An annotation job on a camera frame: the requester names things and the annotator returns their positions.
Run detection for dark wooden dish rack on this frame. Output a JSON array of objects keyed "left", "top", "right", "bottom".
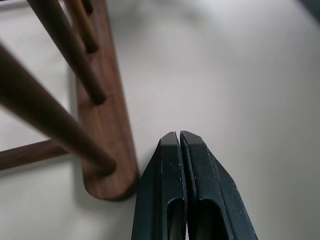
[{"left": 0, "top": 0, "right": 140, "bottom": 202}]

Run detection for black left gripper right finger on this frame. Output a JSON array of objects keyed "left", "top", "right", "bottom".
[{"left": 179, "top": 130, "right": 259, "bottom": 240}]

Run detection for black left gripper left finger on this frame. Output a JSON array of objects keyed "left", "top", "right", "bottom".
[{"left": 131, "top": 131, "right": 188, "bottom": 240}]

